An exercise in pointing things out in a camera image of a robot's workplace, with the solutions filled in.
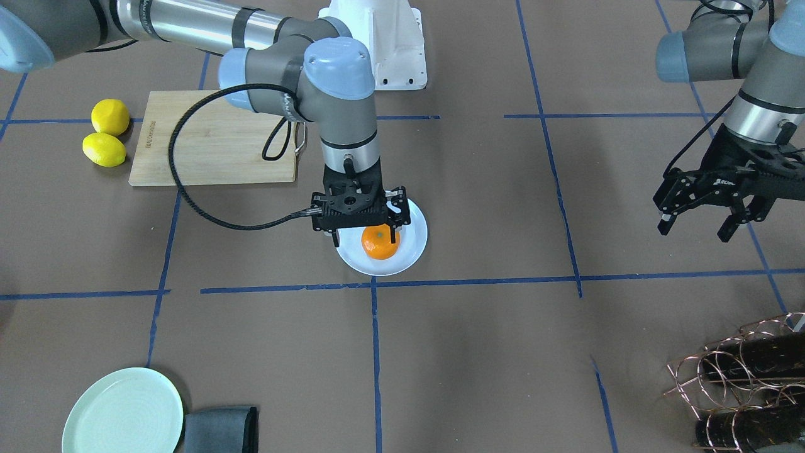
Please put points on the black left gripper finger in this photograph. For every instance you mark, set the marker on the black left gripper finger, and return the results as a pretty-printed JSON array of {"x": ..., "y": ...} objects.
[
  {"x": 742, "y": 214},
  {"x": 666, "y": 223}
]

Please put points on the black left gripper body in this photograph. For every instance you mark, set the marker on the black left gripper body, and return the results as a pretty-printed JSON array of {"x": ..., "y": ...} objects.
[{"x": 715, "y": 182}]

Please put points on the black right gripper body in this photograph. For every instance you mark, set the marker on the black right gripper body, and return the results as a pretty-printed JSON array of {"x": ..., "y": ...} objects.
[{"x": 396, "y": 211}]

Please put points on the orange fruit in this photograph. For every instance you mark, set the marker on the orange fruit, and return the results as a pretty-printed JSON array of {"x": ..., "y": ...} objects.
[{"x": 376, "y": 244}]

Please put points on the light blue plate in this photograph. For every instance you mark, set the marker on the light blue plate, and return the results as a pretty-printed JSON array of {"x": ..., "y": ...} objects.
[{"x": 412, "y": 243}]

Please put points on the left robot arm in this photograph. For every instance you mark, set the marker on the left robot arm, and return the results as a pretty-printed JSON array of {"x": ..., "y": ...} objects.
[{"x": 743, "y": 40}]

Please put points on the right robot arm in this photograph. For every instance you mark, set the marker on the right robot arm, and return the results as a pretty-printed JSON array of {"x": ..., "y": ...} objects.
[{"x": 305, "y": 71}]

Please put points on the light green plate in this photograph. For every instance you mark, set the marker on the light green plate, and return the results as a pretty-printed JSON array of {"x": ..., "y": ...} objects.
[{"x": 134, "y": 409}]

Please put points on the wooden cutting board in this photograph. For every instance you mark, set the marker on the wooden cutting board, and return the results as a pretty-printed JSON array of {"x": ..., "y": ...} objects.
[{"x": 220, "y": 144}]

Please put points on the dark wine bottle upper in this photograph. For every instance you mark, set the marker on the dark wine bottle upper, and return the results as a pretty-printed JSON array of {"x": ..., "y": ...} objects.
[{"x": 771, "y": 359}]

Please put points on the dark wine bottle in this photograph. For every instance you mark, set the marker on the dark wine bottle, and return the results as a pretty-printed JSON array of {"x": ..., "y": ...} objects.
[
  {"x": 771, "y": 429},
  {"x": 771, "y": 359}
]

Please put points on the dark wine bottle middle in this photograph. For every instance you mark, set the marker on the dark wine bottle middle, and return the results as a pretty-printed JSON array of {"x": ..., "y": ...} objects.
[{"x": 771, "y": 429}]

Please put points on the folded grey cloth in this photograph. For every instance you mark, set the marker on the folded grey cloth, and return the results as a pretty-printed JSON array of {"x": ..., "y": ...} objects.
[{"x": 222, "y": 429}]

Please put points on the yellow lemon far side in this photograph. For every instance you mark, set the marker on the yellow lemon far side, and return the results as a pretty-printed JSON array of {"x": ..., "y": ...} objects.
[{"x": 104, "y": 150}]

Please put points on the yellow lemon near board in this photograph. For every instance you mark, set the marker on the yellow lemon near board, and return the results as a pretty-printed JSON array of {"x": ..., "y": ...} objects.
[{"x": 110, "y": 116}]

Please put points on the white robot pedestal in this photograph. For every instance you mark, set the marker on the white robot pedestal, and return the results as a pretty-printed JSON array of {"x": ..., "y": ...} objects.
[{"x": 392, "y": 31}]

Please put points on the copper wire bottle rack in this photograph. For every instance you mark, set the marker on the copper wire bottle rack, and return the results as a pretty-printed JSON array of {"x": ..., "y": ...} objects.
[{"x": 746, "y": 390}]

